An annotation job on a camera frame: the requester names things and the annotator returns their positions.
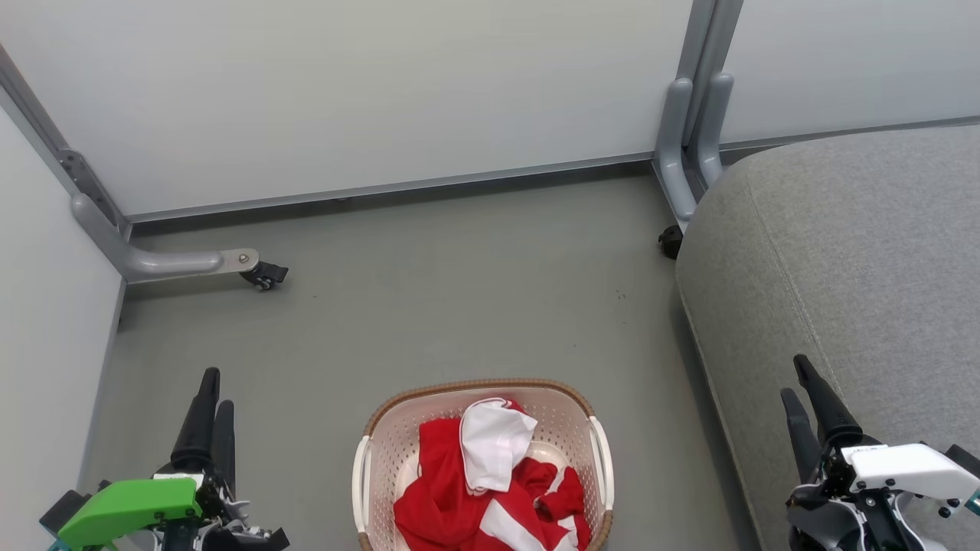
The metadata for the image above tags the grey partition corner post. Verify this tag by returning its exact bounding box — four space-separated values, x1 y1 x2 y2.
0 44 132 240

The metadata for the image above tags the red jersey with letter print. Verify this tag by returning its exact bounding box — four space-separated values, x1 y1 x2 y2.
394 396 539 551

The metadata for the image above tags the long grey partition foot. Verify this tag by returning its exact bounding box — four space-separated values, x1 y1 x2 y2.
71 193 260 285

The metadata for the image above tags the grey fabric sofa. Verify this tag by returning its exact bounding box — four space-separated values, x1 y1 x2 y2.
675 125 980 551

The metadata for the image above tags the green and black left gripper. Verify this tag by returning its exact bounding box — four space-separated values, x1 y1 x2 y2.
40 367 290 551

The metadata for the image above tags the white perforated laundry basket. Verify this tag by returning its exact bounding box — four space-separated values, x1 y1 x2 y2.
351 378 616 551

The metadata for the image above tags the black caster with metal wheel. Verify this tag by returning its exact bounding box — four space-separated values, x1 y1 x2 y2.
240 261 289 291

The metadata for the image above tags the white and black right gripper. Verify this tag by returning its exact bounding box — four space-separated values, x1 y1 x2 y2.
780 354 980 551

